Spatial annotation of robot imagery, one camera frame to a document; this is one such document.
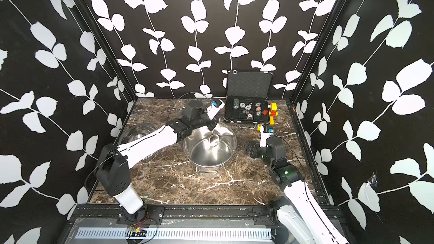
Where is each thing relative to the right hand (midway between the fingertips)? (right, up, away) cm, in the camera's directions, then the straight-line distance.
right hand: (250, 137), depth 77 cm
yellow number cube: (+10, +3, +26) cm, 28 cm away
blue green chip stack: (-3, +18, +36) cm, 41 cm away
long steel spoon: (-18, -3, +18) cm, 26 cm away
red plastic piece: (+16, +12, +34) cm, 40 cm away
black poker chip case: (+5, +25, +37) cm, 45 cm away
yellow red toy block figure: (+21, +12, +33) cm, 41 cm away
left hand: (-13, +12, +2) cm, 18 cm away
